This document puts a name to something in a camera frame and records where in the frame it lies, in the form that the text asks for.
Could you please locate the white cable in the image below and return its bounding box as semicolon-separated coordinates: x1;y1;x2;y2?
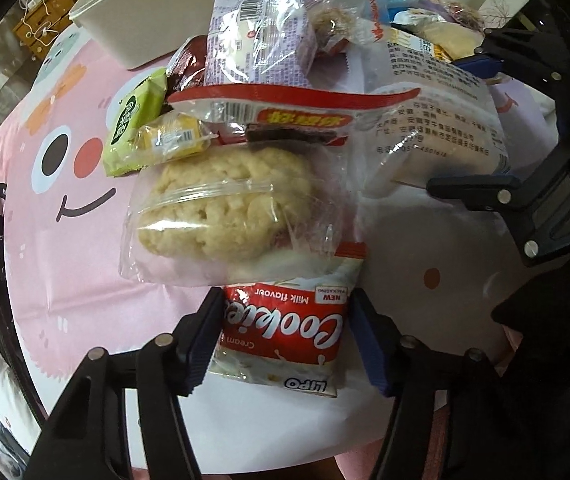
20;0;52;42

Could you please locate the wooden desk with drawers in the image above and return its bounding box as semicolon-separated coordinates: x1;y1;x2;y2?
12;0;78;56

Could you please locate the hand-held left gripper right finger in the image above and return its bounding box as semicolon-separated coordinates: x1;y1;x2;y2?
347;287;536;480

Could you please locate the clear rice cracker bag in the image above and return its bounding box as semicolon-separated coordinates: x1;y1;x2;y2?
118;145;366;288

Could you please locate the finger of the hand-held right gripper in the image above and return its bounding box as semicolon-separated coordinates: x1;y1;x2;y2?
457;25;570;83
426;150;570;268

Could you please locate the green snack packet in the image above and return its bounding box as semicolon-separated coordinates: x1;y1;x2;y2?
102;67;168;178

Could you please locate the dark red snack packet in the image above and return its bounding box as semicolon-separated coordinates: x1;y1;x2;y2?
165;35;211;91

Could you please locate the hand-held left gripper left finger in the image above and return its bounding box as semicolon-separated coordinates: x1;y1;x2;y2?
25;287;226;480

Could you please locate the red white cookie packet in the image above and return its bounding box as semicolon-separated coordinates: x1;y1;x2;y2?
209;241;368;398

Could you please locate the purple bread packet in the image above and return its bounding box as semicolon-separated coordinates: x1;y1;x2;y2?
202;0;316;86

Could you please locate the red-trimmed clear snack packet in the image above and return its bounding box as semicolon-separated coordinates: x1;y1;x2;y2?
167;85;421;148

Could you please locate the small wrapped candy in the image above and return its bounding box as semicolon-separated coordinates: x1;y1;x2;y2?
312;7;353;56

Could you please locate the small yellow snack packet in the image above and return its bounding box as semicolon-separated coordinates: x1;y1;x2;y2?
135;112;211;166

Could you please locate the clear text-printed snack packet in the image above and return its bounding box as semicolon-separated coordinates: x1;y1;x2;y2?
345;25;513;198

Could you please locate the white plastic storage box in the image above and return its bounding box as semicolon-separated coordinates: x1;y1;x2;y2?
69;0;440;71

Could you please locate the pale yellow bread packet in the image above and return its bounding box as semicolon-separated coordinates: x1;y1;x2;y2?
415;20;483;61

